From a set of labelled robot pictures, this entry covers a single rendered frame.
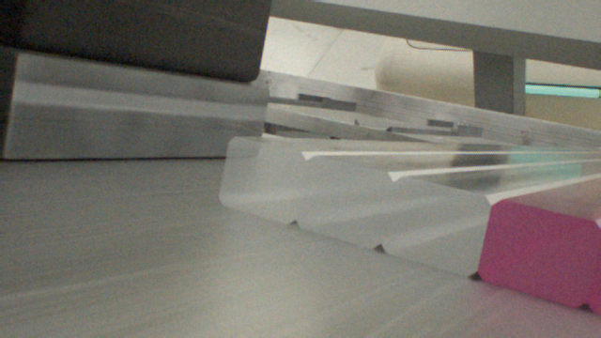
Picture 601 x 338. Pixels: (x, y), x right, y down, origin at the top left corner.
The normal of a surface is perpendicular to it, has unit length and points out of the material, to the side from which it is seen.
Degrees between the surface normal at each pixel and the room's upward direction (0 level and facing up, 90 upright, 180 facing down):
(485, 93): 90
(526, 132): 47
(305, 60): 0
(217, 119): 90
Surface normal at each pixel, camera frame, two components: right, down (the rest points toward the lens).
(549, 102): -0.32, 0.71
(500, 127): -0.47, 0.03
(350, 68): -0.18, -0.69
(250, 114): 0.87, 0.22
